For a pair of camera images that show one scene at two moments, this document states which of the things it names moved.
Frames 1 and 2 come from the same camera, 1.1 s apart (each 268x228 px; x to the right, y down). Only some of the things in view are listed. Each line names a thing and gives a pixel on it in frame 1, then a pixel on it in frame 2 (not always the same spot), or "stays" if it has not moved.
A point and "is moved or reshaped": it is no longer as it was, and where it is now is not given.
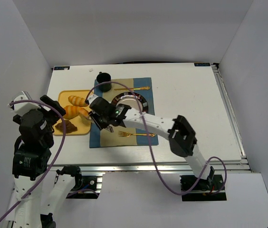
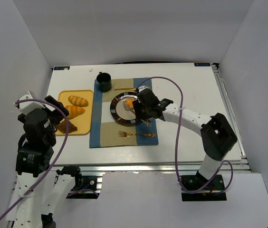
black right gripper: x=97 y=118 -> x=140 y=110
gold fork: x=123 y=134 stays
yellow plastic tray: x=83 y=127 stays
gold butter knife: x=142 y=88 stays
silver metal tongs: x=110 y=128 is moved or reshaped
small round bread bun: x=83 y=112 -> x=129 y=102
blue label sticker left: x=62 y=68 stays
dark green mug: x=101 y=77 stays
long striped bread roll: x=77 y=100 stays
